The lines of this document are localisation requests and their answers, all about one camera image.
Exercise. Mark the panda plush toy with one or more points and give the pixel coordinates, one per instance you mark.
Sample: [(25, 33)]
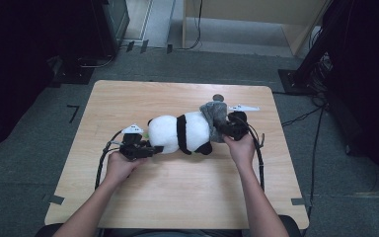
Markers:
[(167, 131)]

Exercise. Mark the grey tape piece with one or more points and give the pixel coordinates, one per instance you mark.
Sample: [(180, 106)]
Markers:
[(56, 199)]

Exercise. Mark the black stand base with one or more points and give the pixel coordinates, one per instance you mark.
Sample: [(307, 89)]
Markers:
[(74, 74)]

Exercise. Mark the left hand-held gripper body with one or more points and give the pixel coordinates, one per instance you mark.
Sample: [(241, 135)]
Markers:
[(133, 149)]

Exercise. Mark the black angled floor tape mark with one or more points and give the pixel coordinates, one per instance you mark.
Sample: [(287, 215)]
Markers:
[(74, 112)]

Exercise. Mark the round grey table hole cap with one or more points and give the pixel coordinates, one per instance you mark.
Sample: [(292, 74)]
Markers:
[(217, 97)]

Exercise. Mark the wooden furniture panel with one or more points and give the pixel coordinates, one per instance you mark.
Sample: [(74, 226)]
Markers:
[(260, 13)]

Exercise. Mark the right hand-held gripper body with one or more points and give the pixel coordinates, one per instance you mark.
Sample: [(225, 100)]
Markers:
[(237, 126)]

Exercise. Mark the person's right hand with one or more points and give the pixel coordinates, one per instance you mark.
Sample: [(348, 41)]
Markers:
[(242, 153)]

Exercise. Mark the grey fluffy towel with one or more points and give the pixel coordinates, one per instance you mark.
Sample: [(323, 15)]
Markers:
[(215, 115)]

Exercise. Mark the dark curtain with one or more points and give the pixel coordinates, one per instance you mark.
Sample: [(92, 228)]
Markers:
[(19, 65), (371, 82)]

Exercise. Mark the person's left hand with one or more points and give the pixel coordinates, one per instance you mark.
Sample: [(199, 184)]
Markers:
[(121, 168)]

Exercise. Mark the black metal stand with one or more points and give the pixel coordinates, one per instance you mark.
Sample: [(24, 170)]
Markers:
[(312, 59)]

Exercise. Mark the person's lap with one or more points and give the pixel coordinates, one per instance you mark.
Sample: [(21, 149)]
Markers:
[(177, 233)]

